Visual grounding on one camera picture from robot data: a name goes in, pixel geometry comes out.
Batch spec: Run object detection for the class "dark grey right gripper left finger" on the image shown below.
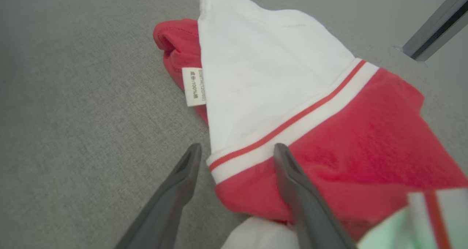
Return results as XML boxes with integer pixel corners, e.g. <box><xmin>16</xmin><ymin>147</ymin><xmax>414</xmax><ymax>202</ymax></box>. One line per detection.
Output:
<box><xmin>115</xmin><ymin>143</ymin><xmax>203</xmax><ymax>249</ymax></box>

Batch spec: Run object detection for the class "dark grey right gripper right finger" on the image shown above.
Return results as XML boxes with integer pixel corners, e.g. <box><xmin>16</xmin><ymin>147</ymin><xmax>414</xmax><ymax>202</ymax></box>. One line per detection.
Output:
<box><xmin>273</xmin><ymin>143</ymin><xmax>357</xmax><ymax>249</ymax></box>

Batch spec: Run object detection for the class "red white number jersey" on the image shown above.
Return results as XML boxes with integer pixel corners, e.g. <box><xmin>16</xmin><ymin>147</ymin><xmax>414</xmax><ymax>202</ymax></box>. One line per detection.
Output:
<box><xmin>153</xmin><ymin>0</ymin><xmax>468</xmax><ymax>249</ymax></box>

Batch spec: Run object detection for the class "grey partition post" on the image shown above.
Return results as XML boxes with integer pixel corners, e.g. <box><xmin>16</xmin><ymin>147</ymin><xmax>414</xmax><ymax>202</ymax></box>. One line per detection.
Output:
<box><xmin>393</xmin><ymin>0</ymin><xmax>468</xmax><ymax>57</ymax></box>
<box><xmin>415</xmin><ymin>8</ymin><xmax>468</xmax><ymax>62</ymax></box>

